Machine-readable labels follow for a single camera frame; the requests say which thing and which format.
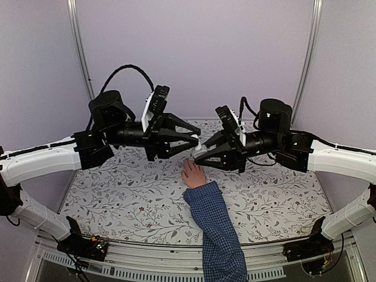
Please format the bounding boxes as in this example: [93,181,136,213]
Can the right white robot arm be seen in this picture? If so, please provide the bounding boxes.
[192,99,375,256]

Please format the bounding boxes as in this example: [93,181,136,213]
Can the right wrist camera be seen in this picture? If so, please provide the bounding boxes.
[215,106,247,146]

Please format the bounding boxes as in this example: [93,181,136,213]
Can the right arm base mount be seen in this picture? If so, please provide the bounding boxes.
[283,216,334,262]

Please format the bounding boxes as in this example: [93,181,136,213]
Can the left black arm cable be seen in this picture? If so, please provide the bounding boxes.
[99,65,156,95]

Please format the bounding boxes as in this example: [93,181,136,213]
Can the person's bare hand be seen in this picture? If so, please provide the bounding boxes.
[182,159,207,189]

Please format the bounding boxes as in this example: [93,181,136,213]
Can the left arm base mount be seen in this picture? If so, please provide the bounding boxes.
[57,216,108,261]

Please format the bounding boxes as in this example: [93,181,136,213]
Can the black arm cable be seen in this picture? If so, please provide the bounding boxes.
[239,96,261,129]
[99,65,156,95]

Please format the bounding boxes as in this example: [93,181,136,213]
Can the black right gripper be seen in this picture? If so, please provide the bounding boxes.
[192,128,281,174]

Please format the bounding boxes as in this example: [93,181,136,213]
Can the floral patterned table mat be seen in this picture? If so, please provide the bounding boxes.
[61,147,331,246]

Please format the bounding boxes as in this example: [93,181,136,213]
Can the clear nail polish bottle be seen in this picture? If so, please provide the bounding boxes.
[191,145,208,160]

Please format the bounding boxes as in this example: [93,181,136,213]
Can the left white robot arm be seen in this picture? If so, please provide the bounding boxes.
[1,86,201,255]

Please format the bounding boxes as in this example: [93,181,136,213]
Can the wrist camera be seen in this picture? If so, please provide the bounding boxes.
[215,106,247,146]
[141,85,170,133]

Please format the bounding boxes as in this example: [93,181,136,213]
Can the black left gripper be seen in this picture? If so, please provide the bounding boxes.
[105,109,201,160]

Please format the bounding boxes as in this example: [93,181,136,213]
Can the left aluminium frame post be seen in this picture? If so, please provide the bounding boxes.
[66,0,95,100]

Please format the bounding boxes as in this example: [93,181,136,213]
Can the right aluminium frame post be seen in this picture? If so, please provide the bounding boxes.
[291,0,323,126]

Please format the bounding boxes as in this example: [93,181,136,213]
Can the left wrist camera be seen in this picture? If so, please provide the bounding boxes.
[141,85,170,133]

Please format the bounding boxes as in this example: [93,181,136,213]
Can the blue checkered sleeve forearm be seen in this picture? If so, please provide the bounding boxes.
[183,182,248,281]

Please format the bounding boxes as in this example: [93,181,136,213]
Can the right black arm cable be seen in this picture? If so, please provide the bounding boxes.
[239,96,261,129]

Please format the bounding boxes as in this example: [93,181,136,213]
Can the aluminium frame post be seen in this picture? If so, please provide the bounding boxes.
[291,0,323,126]
[66,0,95,100]

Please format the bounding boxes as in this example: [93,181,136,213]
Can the front aluminium rail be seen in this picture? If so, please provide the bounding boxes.
[25,232,370,281]

